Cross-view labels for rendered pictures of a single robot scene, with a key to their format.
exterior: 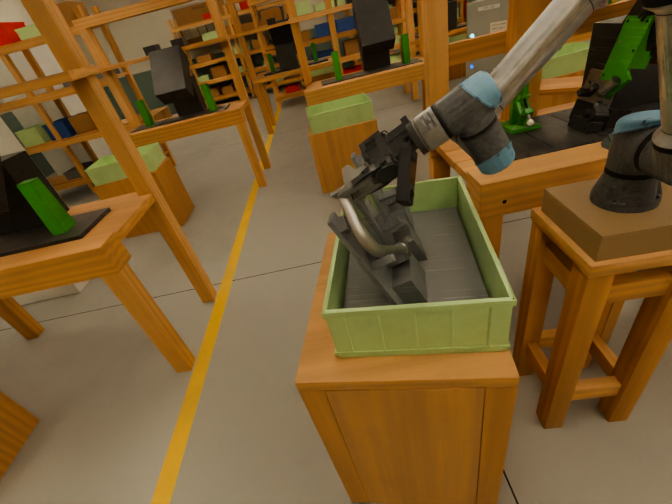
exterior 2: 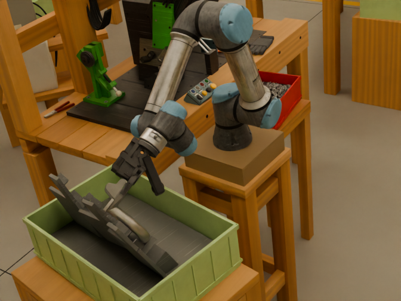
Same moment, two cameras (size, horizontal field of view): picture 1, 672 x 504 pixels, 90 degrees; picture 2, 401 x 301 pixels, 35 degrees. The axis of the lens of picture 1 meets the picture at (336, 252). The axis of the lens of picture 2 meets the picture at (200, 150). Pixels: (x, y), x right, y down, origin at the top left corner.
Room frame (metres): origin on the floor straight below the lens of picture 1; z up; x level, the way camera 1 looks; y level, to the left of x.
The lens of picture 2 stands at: (-0.36, 1.00, 2.24)
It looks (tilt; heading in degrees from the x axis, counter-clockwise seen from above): 32 degrees down; 305
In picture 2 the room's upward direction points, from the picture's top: 8 degrees counter-clockwise
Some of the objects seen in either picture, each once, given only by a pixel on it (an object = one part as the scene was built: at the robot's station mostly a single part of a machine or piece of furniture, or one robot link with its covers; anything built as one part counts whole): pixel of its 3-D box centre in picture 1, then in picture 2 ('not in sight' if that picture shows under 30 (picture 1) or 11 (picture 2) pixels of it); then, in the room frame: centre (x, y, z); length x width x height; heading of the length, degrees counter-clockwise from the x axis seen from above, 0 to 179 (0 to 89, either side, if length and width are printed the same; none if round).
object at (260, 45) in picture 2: not in sight; (259, 45); (1.05, -1.68, 0.91); 0.20 x 0.11 x 0.03; 95
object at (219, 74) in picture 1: (241, 53); not in sight; (10.93, 1.16, 1.11); 3.01 x 0.54 x 2.23; 86
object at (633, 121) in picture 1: (643, 140); (229, 103); (0.73, -0.80, 1.10); 0.13 x 0.12 x 0.14; 174
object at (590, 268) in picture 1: (613, 229); (235, 162); (0.73, -0.80, 0.83); 0.32 x 0.32 x 0.04; 82
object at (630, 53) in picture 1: (634, 47); (166, 23); (1.29, -1.26, 1.17); 0.13 x 0.12 x 0.20; 86
